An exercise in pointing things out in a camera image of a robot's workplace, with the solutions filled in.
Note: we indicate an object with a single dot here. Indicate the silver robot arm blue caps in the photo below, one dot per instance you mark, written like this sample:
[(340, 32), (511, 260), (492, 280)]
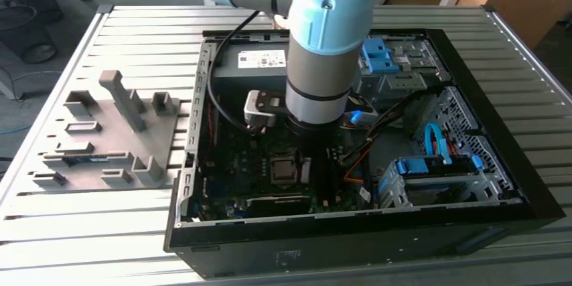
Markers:
[(318, 75)]

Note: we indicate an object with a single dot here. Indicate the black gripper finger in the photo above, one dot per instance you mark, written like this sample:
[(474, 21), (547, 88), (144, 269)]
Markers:
[(307, 170)]

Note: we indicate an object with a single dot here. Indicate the black open PC case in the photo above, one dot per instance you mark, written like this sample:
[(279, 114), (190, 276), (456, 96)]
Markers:
[(312, 242)]

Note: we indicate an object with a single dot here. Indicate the grey plastic parts rack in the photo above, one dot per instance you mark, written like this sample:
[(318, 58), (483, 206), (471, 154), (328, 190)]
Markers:
[(116, 142)]

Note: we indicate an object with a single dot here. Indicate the RAM stick with blue label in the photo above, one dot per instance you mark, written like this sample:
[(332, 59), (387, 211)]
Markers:
[(90, 158)]

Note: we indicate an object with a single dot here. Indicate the grey power supply unit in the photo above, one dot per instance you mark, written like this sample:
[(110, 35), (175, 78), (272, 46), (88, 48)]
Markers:
[(250, 73)]

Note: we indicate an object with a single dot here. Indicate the blue carrier with black disk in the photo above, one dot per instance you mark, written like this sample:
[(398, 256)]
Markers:
[(414, 165)]

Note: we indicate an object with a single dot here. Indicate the black graphics card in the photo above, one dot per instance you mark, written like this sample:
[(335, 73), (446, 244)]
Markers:
[(279, 205)]

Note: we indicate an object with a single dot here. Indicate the grey metal drive cage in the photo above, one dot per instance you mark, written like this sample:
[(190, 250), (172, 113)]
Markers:
[(447, 182), (402, 81)]

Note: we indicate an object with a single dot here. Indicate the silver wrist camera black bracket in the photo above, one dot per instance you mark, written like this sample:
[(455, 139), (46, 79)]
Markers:
[(259, 118), (364, 117)]

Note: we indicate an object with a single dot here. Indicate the dark green motherboard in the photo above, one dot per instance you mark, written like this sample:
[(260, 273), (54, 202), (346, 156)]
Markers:
[(242, 165)]

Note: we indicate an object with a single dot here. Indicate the blue plastic disk carrier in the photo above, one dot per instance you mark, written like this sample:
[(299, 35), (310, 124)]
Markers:
[(380, 61)]

